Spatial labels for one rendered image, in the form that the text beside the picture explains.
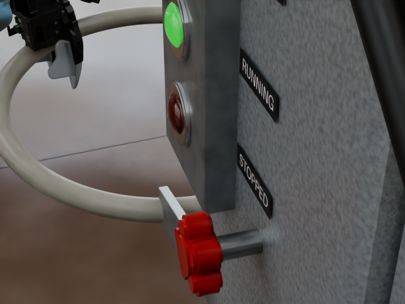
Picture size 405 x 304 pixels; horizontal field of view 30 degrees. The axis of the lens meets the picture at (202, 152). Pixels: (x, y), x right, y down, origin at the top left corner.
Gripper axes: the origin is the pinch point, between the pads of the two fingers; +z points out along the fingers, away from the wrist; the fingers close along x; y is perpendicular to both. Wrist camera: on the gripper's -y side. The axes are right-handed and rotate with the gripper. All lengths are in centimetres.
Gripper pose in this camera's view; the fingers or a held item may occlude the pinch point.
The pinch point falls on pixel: (67, 73)
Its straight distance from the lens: 126.6
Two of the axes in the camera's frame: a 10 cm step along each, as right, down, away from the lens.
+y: -7.1, 4.5, -5.5
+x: 7.1, 4.2, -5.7
